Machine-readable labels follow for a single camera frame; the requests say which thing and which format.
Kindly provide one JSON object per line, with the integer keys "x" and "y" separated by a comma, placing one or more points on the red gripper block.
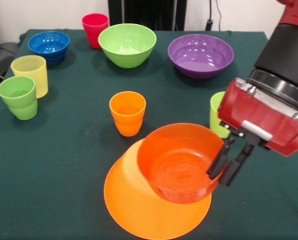
{"x": 259, "y": 115}

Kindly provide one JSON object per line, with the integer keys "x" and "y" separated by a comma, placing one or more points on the small red-orange bowl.
{"x": 176, "y": 170}

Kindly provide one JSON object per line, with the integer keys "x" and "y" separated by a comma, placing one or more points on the large orange bowl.
{"x": 139, "y": 207}

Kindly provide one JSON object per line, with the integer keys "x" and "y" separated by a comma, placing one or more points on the lime green cup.
{"x": 215, "y": 120}

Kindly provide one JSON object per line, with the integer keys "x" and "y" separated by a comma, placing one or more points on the orange cup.
{"x": 127, "y": 122}

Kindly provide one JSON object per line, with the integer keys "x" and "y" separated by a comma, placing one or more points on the purple bowl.
{"x": 201, "y": 55}

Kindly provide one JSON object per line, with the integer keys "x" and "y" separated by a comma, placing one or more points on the light green bowl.
{"x": 126, "y": 57}

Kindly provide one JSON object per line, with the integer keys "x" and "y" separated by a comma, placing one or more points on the dark green table cloth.
{"x": 51, "y": 187}

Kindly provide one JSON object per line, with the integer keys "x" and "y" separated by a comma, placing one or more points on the red cup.
{"x": 94, "y": 30}

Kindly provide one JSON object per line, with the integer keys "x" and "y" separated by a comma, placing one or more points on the blue bowl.
{"x": 49, "y": 47}

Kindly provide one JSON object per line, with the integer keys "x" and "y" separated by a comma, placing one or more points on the yellow cup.
{"x": 31, "y": 72}

